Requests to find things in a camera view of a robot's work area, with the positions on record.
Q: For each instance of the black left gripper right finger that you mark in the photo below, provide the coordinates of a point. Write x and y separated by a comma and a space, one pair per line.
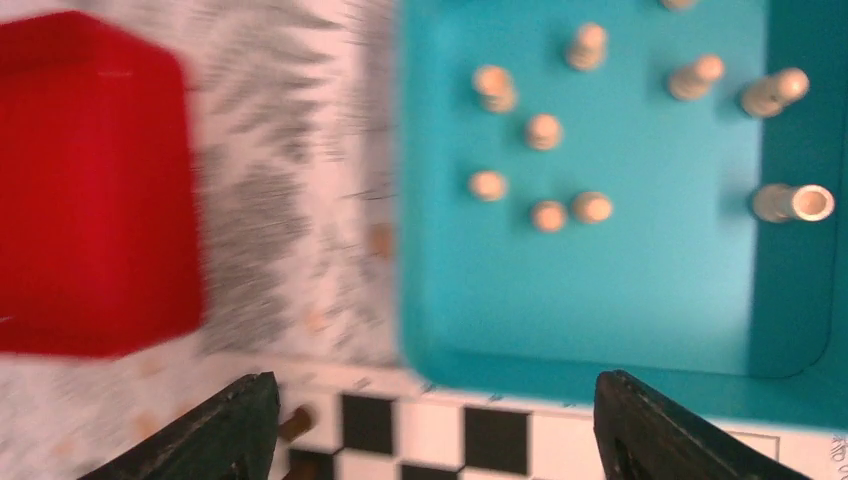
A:
642, 434

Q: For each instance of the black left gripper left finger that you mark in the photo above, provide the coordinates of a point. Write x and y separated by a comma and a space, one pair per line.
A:
231, 435

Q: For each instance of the dark wooden chess piece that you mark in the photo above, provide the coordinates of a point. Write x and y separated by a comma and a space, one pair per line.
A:
301, 421

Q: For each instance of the light wooden chess piece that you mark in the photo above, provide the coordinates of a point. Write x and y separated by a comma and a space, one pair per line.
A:
694, 80
588, 49
770, 95
780, 203

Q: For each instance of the black white chessboard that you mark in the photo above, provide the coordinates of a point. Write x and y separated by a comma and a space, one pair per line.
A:
395, 428

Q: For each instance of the red square box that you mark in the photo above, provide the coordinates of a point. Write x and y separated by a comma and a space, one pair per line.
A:
100, 247

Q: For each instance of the teal square tray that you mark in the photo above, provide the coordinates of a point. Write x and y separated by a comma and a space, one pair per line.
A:
555, 223

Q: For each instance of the floral patterned table mat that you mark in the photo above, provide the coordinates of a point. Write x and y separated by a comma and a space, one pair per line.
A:
293, 124

